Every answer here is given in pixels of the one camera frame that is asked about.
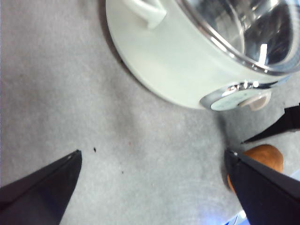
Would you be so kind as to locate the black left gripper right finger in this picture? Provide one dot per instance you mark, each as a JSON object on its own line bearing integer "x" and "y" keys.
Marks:
{"x": 269, "y": 197}

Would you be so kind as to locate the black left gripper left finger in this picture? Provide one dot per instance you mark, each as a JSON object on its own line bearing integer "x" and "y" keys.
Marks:
{"x": 39, "y": 194}

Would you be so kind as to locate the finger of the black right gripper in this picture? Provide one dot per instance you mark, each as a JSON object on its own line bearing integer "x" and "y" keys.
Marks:
{"x": 283, "y": 123}

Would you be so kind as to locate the brown potato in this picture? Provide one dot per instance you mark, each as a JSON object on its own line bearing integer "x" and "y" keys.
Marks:
{"x": 267, "y": 155}

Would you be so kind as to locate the glass lid with green knob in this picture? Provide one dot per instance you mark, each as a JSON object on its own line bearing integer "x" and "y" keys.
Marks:
{"x": 264, "y": 30}

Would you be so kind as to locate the pale green electric pot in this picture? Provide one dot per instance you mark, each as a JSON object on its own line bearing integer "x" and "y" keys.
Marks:
{"x": 173, "y": 61}

